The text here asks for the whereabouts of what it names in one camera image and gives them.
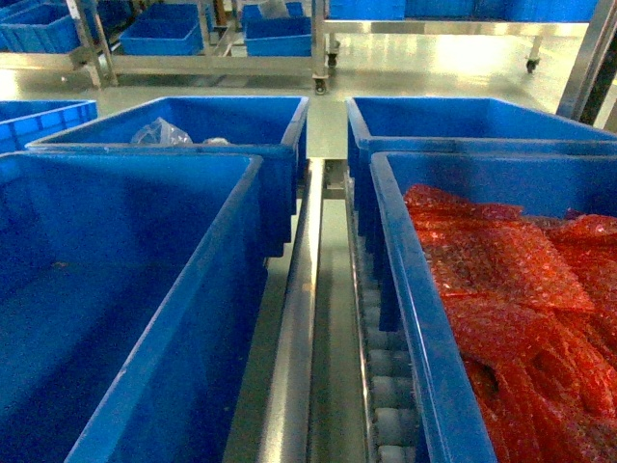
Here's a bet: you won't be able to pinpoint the clear plastic bag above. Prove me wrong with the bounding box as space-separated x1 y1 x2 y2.
130 118 193 146

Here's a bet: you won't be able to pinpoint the steel roller rail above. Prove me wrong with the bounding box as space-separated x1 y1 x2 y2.
343 173 418 462

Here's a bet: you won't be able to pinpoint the empty blue bin near left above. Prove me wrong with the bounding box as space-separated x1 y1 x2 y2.
1 153 267 462

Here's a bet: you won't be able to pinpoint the blue bin with red bags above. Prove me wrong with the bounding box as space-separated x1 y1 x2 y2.
370 152 616 462

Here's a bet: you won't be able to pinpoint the red bubble wrap bags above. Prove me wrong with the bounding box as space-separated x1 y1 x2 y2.
404 184 616 462

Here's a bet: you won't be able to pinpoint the blue bin with clear bag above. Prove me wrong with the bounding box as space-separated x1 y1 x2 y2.
26 95 309 257

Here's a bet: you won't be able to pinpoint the blue bin far right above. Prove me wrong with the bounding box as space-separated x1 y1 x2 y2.
346 96 616 235

